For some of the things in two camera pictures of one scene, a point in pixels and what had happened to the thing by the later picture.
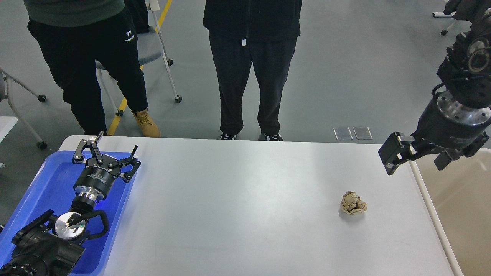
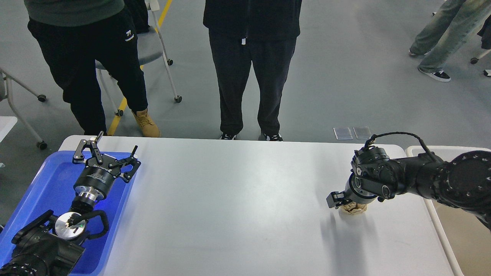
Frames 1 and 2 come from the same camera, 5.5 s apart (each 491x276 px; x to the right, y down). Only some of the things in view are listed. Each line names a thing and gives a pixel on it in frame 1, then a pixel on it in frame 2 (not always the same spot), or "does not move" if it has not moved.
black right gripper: (445, 125) -> (353, 190)
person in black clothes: (264, 32) does not move
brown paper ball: (352, 204) does not move
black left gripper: (96, 180) does not move
